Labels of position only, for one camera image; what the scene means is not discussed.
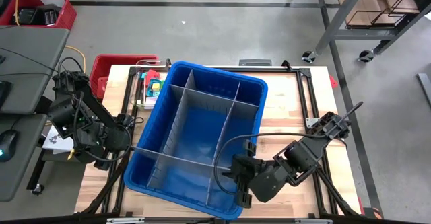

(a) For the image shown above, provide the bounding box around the silver metal bracket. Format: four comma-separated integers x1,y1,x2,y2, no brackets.
294,218,333,224
106,217,145,224

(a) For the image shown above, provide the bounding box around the brown cardboard box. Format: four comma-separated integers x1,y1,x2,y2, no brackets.
336,0,431,26

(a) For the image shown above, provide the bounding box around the yellow cable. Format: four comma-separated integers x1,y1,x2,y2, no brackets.
13,0,22,27
65,44,87,74

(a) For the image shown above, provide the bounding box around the large blue plastic bin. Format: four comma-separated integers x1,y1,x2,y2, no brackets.
123,61,269,221

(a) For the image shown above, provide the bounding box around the black wire rack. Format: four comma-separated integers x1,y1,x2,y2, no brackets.
334,0,431,29

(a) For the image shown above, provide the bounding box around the clear plastic container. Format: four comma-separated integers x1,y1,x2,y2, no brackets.
133,59,169,110

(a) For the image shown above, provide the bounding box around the red basket with black devices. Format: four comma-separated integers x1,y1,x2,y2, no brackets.
0,0,77,31

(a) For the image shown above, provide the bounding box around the white printed paper sheet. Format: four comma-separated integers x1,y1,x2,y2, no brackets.
42,125,75,155

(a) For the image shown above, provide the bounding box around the black desk leg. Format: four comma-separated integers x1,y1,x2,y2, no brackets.
26,148,46,197

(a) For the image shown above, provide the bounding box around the black computer mouse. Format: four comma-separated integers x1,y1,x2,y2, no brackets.
0,129,20,163

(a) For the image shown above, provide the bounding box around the empty red plastic basket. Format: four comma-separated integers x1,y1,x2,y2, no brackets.
89,54,159,99

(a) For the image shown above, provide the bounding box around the metal rolling cart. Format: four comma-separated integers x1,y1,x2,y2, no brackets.
314,0,431,55

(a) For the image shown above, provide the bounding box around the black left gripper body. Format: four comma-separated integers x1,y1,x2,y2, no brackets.
74,140,112,170

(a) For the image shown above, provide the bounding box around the black flat device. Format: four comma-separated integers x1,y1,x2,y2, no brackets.
0,80,13,109

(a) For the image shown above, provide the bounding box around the black diagonal bar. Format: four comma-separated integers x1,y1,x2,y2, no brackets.
35,96,57,124

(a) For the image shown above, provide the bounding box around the grey desk top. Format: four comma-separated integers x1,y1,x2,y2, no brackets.
0,25,71,116
0,113,48,203

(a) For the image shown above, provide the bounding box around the black caster wheel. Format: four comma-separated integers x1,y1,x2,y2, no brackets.
358,49,375,63
301,50,318,64

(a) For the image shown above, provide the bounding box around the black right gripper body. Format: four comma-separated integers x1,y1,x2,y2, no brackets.
231,155,291,204

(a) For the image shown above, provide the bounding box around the black box device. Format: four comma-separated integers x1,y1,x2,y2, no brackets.
16,7,37,26
36,4,62,27

